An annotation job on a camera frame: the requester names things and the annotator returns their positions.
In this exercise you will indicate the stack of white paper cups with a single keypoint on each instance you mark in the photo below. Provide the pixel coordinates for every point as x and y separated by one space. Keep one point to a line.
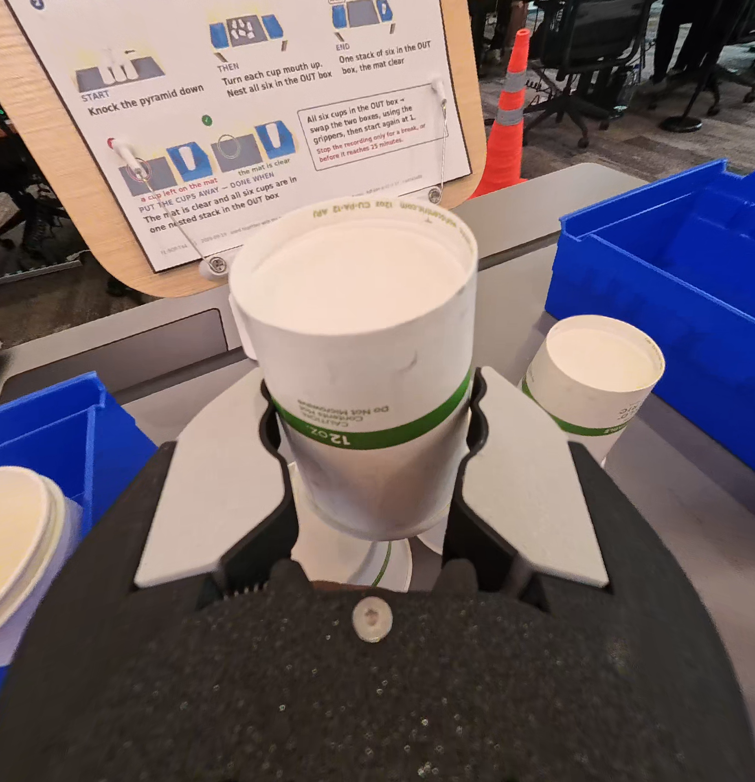
23 537

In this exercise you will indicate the orange traffic cone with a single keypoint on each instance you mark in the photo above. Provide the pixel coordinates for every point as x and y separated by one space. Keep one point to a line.
506 140

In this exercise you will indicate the wooden instruction board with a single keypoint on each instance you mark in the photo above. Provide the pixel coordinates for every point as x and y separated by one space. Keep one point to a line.
78 201

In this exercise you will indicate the black office chair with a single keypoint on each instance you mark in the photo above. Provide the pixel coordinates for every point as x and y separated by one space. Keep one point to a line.
585 36

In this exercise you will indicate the blue plastic bin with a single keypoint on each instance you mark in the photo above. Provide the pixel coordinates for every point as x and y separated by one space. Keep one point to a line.
689 293
115 440

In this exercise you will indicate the white paper cup green band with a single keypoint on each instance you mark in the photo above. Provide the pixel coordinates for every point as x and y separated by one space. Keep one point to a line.
597 366
341 562
353 342

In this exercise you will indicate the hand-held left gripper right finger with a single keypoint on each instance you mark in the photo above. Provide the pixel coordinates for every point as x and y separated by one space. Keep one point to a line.
530 489

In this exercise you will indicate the white board stand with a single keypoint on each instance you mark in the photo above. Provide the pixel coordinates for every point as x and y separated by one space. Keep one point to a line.
240 330

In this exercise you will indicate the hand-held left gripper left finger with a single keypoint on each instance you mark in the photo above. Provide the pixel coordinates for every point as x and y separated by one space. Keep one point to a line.
212 489

